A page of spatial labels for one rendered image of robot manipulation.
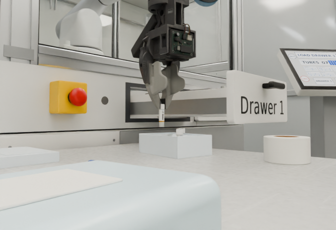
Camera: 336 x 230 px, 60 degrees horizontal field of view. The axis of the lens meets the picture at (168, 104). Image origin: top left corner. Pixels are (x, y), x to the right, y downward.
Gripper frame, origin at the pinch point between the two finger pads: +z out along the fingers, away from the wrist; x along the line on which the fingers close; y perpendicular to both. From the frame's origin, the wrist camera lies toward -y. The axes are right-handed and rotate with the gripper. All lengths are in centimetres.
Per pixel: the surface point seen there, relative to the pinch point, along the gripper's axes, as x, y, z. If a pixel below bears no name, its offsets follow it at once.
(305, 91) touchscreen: 97, -19, -9
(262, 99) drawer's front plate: 24.5, 7.5, -1.2
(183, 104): 10.4, -4.5, -0.1
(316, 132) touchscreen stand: 119, -25, 11
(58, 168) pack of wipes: -29.9, 32.1, 5.7
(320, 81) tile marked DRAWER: 106, -17, -14
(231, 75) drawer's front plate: 11.2, 9.4, -5.6
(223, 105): 12.3, 6.1, 0.4
